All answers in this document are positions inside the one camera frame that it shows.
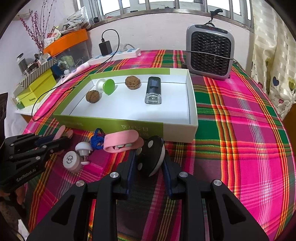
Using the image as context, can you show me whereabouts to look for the blue knitted keychain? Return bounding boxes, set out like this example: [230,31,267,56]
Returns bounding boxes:
[90,128,106,151]

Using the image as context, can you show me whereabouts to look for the large pink plastic clip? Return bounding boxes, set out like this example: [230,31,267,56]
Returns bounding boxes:
[103,130,144,153]

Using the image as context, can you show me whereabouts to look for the black device with clear cap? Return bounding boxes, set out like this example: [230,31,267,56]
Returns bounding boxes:
[144,76,162,105]

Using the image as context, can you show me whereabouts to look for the pile of printed packets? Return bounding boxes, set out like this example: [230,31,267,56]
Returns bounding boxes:
[44,25,62,47]

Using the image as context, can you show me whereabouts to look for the green white cardboard box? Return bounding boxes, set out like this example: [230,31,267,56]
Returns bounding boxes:
[53,68,199,143]

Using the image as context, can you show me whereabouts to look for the small white jar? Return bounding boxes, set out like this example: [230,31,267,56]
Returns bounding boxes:
[63,151,84,174]

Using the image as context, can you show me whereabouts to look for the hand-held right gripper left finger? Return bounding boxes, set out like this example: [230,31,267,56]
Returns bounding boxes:
[26,151,139,241]

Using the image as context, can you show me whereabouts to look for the white power strip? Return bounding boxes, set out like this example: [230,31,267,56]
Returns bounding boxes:
[88,47,141,66]

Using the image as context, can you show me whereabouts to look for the grey striped box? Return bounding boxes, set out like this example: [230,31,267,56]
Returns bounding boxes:
[22,57,57,87]

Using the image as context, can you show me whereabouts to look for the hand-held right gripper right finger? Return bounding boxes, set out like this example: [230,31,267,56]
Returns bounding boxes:
[162,160,270,241]

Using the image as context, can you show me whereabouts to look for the cream heart print curtain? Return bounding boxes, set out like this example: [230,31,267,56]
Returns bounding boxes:
[251,0,296,121]

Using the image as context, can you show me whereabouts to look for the black charging cable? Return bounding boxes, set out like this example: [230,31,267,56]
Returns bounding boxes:
[31,29,120,122]

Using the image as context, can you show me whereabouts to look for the pink green plaid tablecloth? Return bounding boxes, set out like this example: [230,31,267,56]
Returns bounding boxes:
[23,49,296,241]

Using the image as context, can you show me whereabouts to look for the person's left hand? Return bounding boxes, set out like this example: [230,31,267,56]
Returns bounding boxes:
[0,185,26,205]

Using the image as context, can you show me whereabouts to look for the yellow-green cardboard box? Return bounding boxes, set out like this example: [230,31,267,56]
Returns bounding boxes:
[17,69,57,108]

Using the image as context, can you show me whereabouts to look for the pink blossom branches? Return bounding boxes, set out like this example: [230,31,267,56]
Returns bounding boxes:
[20,0,57,52]

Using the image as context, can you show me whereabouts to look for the grey space heater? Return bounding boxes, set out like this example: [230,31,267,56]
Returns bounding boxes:
[186,22,235,81]

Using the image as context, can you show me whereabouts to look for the pile of white gloves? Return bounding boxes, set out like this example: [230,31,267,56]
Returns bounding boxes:
[60,7,92,30]

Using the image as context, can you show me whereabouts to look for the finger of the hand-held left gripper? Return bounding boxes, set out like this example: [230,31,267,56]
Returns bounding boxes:
[10,136,71,167]
[6,133,56,151]

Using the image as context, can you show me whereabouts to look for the clear bin with orange lid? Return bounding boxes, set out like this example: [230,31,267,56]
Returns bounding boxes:
[43,28,90,70]

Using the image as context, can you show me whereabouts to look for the large brown walnut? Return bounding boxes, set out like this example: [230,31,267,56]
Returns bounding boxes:
[125,76,141,90]

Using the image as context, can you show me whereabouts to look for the black charger adapter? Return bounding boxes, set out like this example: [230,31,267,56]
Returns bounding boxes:
[99,40,113,56]

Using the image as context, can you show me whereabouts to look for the black white handheld massager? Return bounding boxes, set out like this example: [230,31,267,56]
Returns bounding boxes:
[136,136,166,178]

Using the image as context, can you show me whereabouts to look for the metal window grille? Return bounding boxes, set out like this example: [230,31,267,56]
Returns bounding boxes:
[76,0,253,27]

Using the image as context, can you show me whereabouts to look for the pink patterned white stick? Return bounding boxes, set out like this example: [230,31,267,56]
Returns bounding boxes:
[61,61,90,81]

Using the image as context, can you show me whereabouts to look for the dark glass jar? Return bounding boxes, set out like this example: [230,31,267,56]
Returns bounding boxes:
[16,53,28,75]

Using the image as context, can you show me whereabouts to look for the white mushroom-shaped gadget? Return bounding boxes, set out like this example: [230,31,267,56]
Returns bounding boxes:
[75,142,93,165]

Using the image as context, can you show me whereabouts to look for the small pink plastic clip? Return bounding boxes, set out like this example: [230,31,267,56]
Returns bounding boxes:
[52,125,74,154]

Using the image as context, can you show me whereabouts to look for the white green spool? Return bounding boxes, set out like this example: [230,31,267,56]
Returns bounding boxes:
[96,78,116,95]

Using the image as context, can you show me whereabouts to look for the small brown walnut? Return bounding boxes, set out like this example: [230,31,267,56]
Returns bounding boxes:
[85,90,100,103]

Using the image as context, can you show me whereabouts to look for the white side table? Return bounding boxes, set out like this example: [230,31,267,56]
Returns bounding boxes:
[14,102,34,121]

